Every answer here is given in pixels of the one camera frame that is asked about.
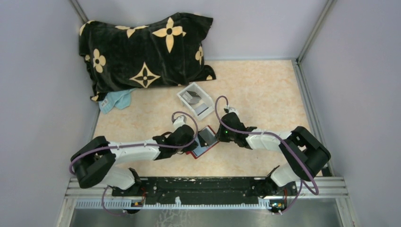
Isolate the white plastic card box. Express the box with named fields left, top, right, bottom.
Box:
left=177, top=82, right=215, bottom=121

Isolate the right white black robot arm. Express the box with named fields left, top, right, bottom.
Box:
left=217, top=112, right=331, bottom=195

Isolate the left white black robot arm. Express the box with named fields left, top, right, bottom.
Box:
left=69, top=124, right=198, bottom=196

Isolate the grey single card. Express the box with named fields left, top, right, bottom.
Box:
left=195, top=103, right=209, bottom=115

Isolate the grey card stack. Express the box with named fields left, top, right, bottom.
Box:
left=182, top=90, right=201, bottom=105

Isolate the light blue cloth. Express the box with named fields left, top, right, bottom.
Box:
left=98, top=88, right=136, bottom=114

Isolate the black floral pillow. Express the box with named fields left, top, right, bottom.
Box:
left=78, top=13, right=216, bottom=102

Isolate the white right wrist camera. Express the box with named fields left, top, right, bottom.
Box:
left=224, top=106, right=239, bottom=115

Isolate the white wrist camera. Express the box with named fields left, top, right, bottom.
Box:
left=224, top=106, right=239, bottom=115
left=173, top=115, right=187, bottom=130

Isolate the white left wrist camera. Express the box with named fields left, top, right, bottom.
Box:
left=173, top=115, right=187, bottom=130

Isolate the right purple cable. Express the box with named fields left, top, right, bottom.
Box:
left=214, top=95, right=320, bottom=215

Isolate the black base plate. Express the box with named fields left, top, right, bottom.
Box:
left=112, top=177, right=297, bottom=205

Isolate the aluminium front rail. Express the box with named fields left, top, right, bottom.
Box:
left=64, top=177, right=349, bottom=210

